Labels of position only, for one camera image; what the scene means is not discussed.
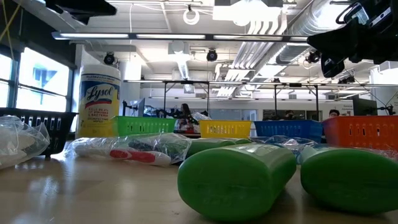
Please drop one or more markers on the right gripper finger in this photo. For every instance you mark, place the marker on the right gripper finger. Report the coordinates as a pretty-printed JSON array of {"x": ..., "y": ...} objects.
[
  {"x": 334, "y": 60},
  {"x": 335, "y": 36}
]

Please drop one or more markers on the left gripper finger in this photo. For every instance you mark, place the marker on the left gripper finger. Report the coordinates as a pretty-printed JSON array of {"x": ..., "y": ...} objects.
[
  {"x": 96, "y": 4},
  {"x": 90, "y": 16}
]

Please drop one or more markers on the orange plastic basket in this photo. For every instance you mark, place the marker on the orange plastic basket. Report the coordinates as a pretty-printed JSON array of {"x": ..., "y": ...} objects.
[{"x": 357, "y": 130}]

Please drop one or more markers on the blue plastic basket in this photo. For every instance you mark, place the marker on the blue plastic basket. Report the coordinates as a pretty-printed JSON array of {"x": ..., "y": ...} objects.
[{"x": 289, "y": 130}]

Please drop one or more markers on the black plastic basket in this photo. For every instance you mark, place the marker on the black plastic basket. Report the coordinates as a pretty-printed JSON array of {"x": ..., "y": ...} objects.
[{"x": 59, "y": 124}]

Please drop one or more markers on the green travel bottle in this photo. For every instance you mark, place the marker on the green travel bottle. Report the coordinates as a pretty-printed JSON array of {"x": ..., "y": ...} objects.
[
  {"x": 233, "y": 183},
  {"x": 211, "y": 144},
  {"x": 351, "y": 180}
]

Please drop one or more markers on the green white toothbrush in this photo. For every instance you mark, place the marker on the green white toothbrush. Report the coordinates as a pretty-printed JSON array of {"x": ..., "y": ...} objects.
[{"x": 140, "y": 144}]

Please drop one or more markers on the blue white toothbrush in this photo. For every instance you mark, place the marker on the blue white toothbrush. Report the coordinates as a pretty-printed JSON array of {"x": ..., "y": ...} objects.
[{"x": 202, "y": 116}]

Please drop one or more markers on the cotton pads and swabs bag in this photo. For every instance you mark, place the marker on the cotton pads and swabs bag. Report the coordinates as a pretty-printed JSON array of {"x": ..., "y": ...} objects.
[{"x": 18, "y": 143}]

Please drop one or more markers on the red white toothbrush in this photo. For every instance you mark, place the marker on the red white toothbrush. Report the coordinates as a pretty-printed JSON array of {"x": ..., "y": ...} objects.
[{"x": 140, "y": 156}]

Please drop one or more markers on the long ceiling light strip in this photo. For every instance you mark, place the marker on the long ceiling light strip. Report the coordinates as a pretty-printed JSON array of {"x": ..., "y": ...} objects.
[{"x": 93, "y": 35}]

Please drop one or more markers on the person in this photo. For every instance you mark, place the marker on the person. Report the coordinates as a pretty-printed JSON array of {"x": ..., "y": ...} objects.
[
  {"x": 289, "y": 115},
  {"x": 334, "y": 113},
  {"x": 185, "y": 111}
]

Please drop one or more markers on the background dark monitor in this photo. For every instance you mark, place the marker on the background dark monitor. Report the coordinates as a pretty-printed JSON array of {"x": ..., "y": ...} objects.
[{"x": 363, "y": 107}]

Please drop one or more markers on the Lysol wipes canister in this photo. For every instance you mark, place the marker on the Lysol wipes canister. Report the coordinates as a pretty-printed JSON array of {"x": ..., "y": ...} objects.
[{"x": 99, "y": 99}]

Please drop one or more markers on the green plastic basket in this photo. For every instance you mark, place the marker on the green plastic basket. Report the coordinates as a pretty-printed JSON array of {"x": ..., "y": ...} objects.
[{"x": 140, "y": 126}]

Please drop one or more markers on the yellow plastic basket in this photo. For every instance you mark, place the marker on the yellow plastic basket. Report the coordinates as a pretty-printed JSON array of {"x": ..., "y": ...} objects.
[{"x": 224, "y": 129}]

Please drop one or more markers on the background black rig frame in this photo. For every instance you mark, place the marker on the background black rig frame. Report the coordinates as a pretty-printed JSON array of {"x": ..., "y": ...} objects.
[
  {"x": 186, "y": 82},
  {"x": 295, "y": 84}
]

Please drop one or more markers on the black ceiling camera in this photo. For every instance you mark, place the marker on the black ceiling camera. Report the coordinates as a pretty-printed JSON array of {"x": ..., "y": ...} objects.
[
  {"x": 212, "y": 56},
  {"x": 109, "y": 59}
]

